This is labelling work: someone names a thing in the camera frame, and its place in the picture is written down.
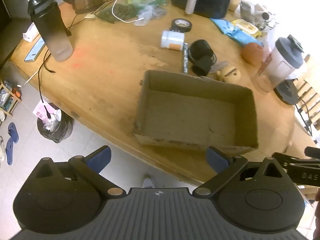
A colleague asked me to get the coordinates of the black bag trash bin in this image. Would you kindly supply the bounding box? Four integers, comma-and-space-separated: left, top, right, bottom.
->
37, 102, 73, 143

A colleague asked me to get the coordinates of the green bag of cakes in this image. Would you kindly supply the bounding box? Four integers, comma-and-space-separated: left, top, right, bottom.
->
96, 4, 138, 24

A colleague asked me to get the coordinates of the metal bowl of clutter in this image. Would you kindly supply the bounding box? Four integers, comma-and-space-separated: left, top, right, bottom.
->
240, 1, 278, 30

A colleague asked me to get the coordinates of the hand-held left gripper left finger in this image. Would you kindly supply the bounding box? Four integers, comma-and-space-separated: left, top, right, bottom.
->
34, 145, 125, 201

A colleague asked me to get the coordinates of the white plastic jar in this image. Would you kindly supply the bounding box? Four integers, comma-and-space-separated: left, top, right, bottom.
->
160, 30, 185, 51

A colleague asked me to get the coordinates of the cardboard box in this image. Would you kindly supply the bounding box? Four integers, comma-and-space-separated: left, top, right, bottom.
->
133, 70, 259, 155

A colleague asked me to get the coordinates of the yellow wipes packet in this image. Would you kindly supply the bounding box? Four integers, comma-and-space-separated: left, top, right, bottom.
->
231, 19, 262, 37

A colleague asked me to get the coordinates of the blue wipes packet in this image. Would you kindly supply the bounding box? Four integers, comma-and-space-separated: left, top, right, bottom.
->
210, 18, 235, 35
226, 27, 263, 47

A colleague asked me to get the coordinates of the black frosted shaker bottle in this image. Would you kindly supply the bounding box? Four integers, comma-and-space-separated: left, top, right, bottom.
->
27, 0, 73, 62

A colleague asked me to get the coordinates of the black cable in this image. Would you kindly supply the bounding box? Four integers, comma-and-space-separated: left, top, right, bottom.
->
37, 10, 80, 120

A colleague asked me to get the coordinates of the black blender base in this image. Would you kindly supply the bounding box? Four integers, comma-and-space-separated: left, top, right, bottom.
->
274, 79, 300, 105

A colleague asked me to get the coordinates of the white charging cable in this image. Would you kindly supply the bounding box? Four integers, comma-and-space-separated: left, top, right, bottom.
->
112, 0, 144, 23

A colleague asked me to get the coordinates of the clear plastic bag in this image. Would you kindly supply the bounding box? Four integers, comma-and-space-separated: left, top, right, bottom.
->
134, 0, 167, 27

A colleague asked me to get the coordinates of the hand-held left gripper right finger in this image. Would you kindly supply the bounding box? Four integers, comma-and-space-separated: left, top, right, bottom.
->
192, 146, 291, 199

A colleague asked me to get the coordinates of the brown round fruit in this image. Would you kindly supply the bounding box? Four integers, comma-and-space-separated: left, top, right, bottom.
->
241, 42, 265, 65

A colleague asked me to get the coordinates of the dark cabinet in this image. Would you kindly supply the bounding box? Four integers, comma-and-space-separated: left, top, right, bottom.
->
0, 0, 33, 67

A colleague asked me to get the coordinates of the black plug adapter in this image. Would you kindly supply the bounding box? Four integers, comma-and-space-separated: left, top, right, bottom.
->
192, 56, 213, 77

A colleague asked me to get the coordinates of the smartphone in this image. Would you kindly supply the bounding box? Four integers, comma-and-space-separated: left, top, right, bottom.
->
24, 37, 46, 62

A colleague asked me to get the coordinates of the small wooden figurine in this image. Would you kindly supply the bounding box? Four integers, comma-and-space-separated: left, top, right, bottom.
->
216, 66, 242, 83

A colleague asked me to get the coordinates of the black tape roll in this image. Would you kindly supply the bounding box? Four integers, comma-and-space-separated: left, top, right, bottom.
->
171, 18, 192, 33

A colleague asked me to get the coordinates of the grey lid blender cup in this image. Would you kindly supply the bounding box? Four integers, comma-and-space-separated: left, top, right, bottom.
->
260, 34, 305, 87

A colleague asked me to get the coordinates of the wooden shoe rack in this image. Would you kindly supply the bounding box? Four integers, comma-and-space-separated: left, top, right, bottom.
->
0, 80, 22, 117

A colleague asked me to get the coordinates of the wooden slatted rack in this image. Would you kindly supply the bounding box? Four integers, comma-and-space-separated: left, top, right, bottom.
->
295, 79, 320, 120

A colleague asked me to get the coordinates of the small clear plastic piece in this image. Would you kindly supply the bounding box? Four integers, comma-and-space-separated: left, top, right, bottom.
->
211, 61, 229, 73

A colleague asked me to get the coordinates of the blue slipper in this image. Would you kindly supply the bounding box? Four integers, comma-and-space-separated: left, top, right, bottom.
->
5, 137, 14, 166
7, 122, 19, 143

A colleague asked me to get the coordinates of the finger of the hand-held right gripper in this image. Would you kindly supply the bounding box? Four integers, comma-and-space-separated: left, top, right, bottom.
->
304, 147, 320, 160
272, 152, 320, 188

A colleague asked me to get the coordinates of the person's grey shoe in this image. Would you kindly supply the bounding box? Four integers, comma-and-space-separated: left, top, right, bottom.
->
142, 175, 155, 188

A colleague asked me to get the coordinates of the silver cylindrical stick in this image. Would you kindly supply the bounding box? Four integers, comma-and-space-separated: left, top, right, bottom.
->
182, 43, 189, 74

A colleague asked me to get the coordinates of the wide black film roll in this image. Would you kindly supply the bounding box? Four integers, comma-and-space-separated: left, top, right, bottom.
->
188, 39, 217, 67

